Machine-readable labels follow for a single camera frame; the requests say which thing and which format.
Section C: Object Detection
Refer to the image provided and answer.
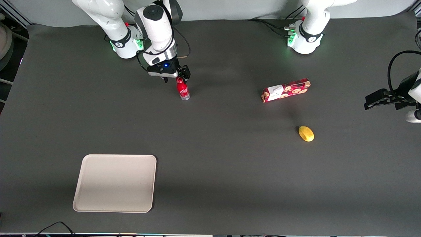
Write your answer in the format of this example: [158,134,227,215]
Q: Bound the yellow lemon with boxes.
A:
[298,126,315,142]

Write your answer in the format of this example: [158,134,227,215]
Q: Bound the dark grey table mat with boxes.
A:
[0,12,421,236]

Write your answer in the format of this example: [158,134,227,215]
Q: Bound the black table edge cable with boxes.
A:
[35,221,76,237]

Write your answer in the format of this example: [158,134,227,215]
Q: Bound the black left base cable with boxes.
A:
[285,5,306,21]
[248,18,291,37]

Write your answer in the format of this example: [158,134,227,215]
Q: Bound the aluminium frame profile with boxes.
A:
[0,3,33,27]

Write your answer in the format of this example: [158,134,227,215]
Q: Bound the red coke bottle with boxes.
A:
[176,77,190,100]

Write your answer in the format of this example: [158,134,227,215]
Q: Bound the red cookie box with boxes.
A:
[261,78,311,103]

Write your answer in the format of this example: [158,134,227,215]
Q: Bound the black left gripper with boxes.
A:
[364,72,420,111]

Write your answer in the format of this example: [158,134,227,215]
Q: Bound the round grey background object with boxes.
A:
[0,22,14,71]

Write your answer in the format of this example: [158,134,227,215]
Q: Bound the beige plastic tray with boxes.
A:
[73,154,157,213]

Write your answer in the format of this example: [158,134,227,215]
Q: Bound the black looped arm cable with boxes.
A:
[387,50,421,96]

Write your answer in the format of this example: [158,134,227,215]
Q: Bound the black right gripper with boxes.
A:
[147,59,191,83]

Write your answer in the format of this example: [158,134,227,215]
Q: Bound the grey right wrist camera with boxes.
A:
[144,54,165,66]

